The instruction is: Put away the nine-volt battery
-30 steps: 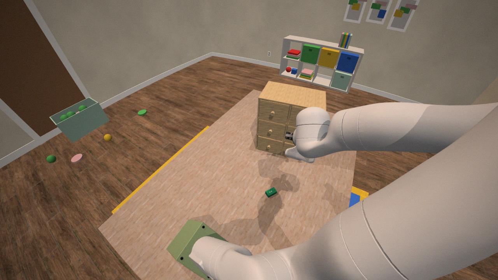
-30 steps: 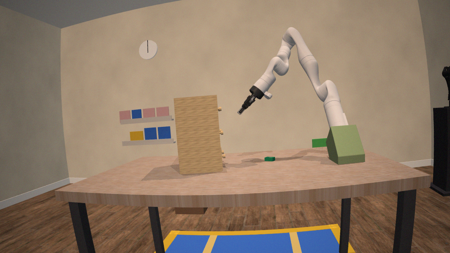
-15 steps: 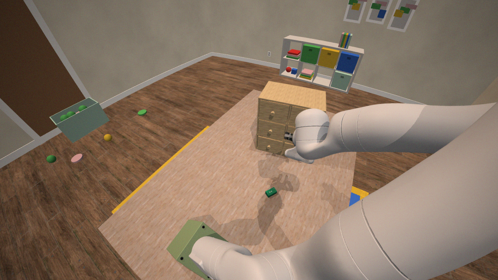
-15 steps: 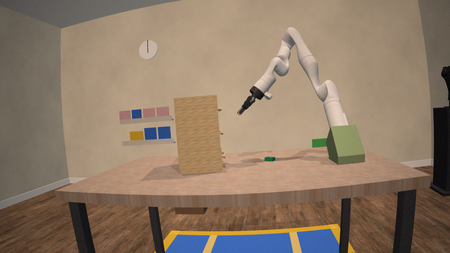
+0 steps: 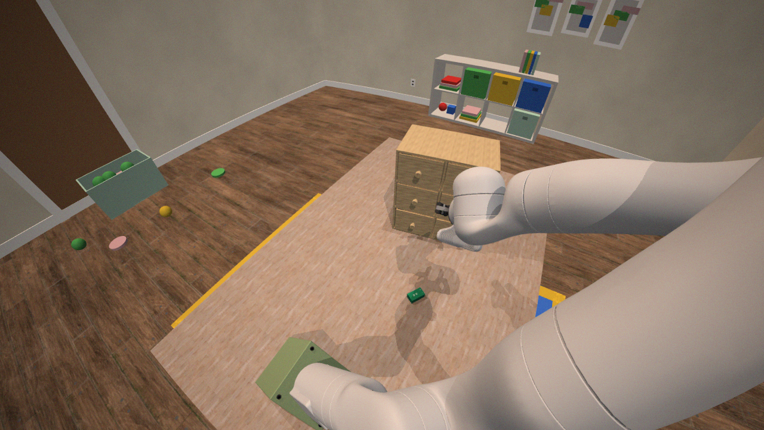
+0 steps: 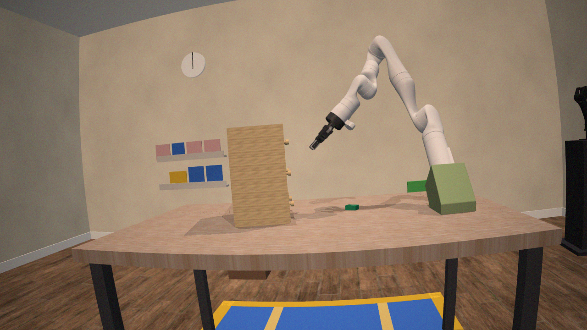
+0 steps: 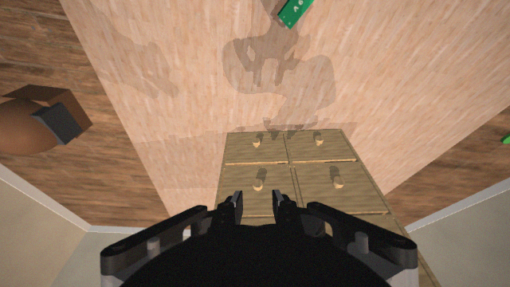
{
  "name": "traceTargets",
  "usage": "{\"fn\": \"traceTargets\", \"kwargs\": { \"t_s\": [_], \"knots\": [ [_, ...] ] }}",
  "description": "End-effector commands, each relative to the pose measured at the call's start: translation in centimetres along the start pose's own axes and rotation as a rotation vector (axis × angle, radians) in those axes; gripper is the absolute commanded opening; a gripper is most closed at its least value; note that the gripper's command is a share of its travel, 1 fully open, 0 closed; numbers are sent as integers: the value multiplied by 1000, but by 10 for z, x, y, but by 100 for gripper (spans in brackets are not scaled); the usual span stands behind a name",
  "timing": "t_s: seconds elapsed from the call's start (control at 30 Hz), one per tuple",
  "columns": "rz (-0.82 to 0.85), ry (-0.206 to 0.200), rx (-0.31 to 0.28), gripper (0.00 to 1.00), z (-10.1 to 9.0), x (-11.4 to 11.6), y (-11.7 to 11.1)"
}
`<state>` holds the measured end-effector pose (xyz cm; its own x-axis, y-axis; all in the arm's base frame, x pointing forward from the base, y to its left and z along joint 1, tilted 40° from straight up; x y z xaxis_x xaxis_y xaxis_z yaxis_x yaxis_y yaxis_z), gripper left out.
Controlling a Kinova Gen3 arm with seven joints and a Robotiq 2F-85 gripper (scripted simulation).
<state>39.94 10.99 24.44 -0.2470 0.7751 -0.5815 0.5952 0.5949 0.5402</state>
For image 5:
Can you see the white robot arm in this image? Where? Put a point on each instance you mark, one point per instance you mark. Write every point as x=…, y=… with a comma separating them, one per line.
x=674, y=331

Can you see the light wooden chest of drawers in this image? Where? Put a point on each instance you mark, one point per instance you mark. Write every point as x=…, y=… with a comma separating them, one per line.
x=448, y=146

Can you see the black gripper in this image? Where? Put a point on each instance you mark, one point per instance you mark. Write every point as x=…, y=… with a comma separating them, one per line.
x=442, y=209

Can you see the green nine-volt battery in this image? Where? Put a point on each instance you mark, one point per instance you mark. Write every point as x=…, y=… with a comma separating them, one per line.
x=415, y=295

